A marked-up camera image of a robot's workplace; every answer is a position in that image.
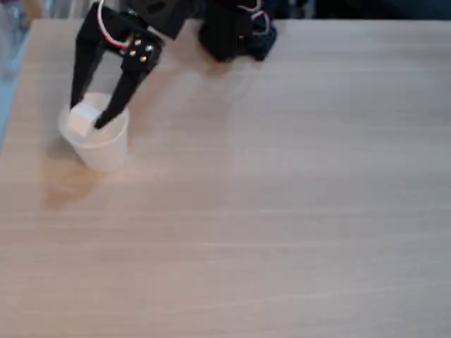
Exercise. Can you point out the white pleated curtain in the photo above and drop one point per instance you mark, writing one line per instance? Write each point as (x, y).
(67, 8)

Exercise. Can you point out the white paper cup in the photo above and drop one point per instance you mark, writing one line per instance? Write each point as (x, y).
(105, 151)

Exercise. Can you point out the small white cube block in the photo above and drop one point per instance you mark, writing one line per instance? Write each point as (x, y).
(81, 121)

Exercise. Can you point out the light wooden post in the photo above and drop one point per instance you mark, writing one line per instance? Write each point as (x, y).
(33, 8)

